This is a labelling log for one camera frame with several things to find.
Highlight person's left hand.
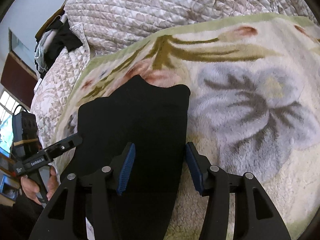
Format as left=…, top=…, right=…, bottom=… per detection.
left=21, top=166, right=59, bottom=205

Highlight black pants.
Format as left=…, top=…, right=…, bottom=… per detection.
left=60, top=75, right=190, bottom=239

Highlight dark clothes pile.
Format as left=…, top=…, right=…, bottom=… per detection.
left=34, top=14, right=82, bottom=79

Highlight dark wooden cabinet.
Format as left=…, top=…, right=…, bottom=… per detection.
left=1, top=51, right=37, bottom=108

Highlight quilted floral bedspread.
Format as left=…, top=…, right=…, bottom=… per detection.
left=31, top=0, right=319, bottom=146

